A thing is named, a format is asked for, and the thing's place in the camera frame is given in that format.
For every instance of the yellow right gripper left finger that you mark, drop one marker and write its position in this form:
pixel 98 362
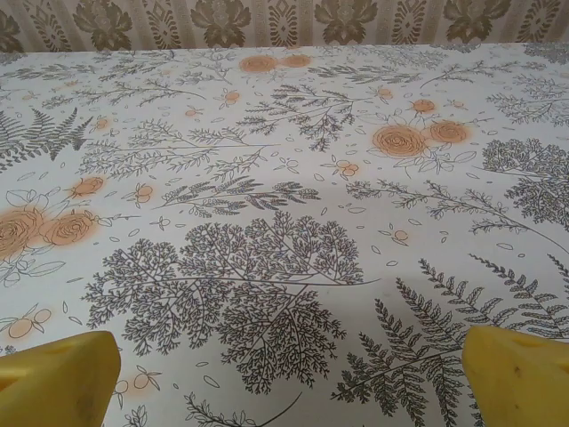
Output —
pixel 53 387

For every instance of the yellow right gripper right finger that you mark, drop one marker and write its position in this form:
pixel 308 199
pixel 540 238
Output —
pixel 520 387

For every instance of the floral patterned tablecloth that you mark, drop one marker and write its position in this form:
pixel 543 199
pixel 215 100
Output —
pixel 284 200

